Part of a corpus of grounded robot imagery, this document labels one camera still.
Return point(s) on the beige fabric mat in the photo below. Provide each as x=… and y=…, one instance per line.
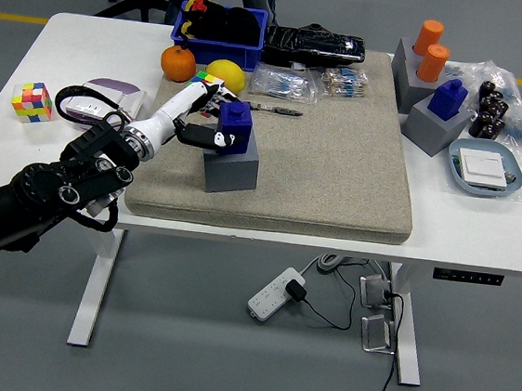
x=314, y=173

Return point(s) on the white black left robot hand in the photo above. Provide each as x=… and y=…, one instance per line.
x=177, y=107

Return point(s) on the bag of blue resistors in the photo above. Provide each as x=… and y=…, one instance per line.
x=282, y=85

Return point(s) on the white power strip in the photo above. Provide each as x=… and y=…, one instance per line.
x=269, y=299

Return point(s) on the yellow lemon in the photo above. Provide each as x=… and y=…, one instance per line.
x=226, y=77

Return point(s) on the orange fruit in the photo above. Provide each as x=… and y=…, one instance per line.
x=178, y=64

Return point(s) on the colourful puzzle cube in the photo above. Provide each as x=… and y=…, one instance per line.
x=208, y=78
x=32, y=103

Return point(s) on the blue plastic bin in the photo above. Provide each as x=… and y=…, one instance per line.
x=220, y=53

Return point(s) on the grey double seal holder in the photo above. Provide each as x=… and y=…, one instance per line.
x=407, y=89

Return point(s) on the yellow red toy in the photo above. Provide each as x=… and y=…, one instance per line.
x=198, y=4

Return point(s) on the dark brown capacitor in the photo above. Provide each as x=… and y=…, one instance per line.
x=498, y=128
x=488, y=90
x=485, y=119
x=500, y=110
x=494, y=100
x=477, y=129

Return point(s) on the white switch panel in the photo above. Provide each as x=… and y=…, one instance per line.
x=133, y=100
x=483, y=168

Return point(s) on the purple dish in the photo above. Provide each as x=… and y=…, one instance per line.
x=109, y=83

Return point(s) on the black wrapped device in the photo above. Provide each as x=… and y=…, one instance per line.
x=314, y=44

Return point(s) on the blue seal stamp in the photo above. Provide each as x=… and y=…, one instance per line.
x=238, y=120
x=446, y=103

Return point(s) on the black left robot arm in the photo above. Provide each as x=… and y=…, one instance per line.
x=57, y=179

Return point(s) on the light blue dish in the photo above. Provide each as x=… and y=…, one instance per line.
x=457, y=153

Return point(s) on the metal foot bracket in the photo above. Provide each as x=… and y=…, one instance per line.
x=374, y=291
x=377, y=334

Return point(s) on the bag of brown resistors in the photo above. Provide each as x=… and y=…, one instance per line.
x=346, y=84

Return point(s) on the orange cylinder seal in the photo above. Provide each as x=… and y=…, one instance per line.
x=429, y=36
x=434, y=62

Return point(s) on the grey cube seal holder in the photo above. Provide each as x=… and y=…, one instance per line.
x=431, y=131
x=233, y=174

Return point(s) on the clear bag of blue parts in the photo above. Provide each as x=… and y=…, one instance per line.
x=521, y=120

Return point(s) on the black cloth pouches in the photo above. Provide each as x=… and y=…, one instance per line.
x=232, y=24

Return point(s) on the black pen tool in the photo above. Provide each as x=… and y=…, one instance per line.
x=274, y=109

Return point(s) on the white table leg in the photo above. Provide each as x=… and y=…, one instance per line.
x=409, y=342
x=92, y=290

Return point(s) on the white wall socket panel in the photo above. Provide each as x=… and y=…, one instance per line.
x=86, y=106

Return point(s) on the black table control panel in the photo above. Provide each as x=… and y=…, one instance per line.
x=467, y=277

